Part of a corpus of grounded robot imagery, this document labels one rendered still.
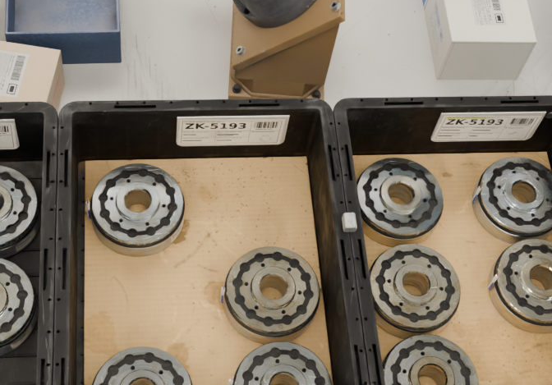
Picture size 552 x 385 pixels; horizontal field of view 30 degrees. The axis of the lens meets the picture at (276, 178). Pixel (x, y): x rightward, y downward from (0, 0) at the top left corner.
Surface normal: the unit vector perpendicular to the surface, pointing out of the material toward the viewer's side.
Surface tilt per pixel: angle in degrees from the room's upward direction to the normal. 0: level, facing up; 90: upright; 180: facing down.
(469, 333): 0
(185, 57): 0
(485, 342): 0
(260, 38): 44
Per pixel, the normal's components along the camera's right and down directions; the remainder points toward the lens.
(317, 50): -0.02, 0.87
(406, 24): 0.11, -0.50
